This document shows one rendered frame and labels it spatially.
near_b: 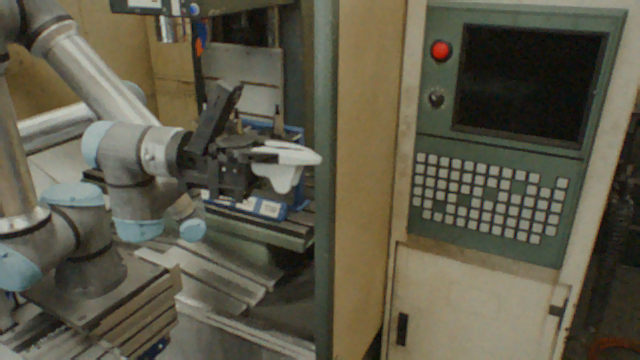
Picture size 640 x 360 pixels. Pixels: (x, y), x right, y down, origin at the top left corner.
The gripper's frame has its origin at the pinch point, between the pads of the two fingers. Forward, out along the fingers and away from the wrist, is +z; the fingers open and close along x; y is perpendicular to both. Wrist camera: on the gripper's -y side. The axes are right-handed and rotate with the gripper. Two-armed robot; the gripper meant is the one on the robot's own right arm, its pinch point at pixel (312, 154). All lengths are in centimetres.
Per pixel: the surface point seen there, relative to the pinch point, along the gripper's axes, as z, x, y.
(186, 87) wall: -152, -222, 24
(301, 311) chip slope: -23, -73, 74
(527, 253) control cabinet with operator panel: 42, -75, 42
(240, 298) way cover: -48, -79, 77
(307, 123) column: -53, -170, 30
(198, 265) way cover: -69, -87, 72
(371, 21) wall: -3, -55, -18
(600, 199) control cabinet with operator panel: 57, -73, 23
